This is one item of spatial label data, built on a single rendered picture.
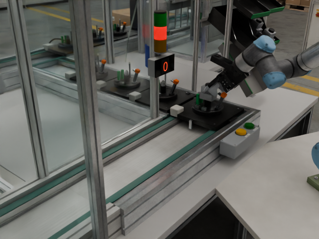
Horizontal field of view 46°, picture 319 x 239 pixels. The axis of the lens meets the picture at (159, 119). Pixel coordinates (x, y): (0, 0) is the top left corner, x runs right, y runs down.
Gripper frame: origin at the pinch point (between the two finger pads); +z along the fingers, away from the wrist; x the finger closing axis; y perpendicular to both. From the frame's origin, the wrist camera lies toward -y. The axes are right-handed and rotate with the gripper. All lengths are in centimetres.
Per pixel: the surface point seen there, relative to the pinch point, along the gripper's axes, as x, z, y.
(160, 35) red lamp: -20.8, -12.5, -24.5
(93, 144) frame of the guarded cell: -84, -27, 5
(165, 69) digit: -18.6, -2.6, -14.2
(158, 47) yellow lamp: -21.1, -8.6, -21.6
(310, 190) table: -14, -20, 54
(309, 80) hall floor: 341, 119, 30
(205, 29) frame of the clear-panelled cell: 86, 36, -44
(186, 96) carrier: 6.4, 18.0, -4.5
